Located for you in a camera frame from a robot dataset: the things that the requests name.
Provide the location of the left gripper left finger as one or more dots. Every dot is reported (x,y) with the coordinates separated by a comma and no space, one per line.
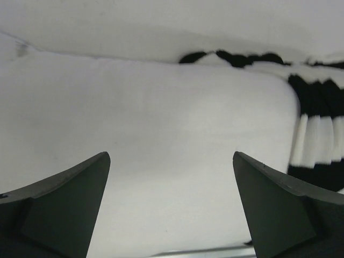
(56,216)

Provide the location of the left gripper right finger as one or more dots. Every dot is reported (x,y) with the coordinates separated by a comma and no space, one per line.
(288,217)

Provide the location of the white pillow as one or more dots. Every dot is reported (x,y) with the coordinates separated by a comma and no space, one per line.
(170,130)

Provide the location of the black white striped pillowcase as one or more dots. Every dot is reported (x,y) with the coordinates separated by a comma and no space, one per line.
(317,151)

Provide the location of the aluminium mounting rail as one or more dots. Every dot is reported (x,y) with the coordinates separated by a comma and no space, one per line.
(235,251)

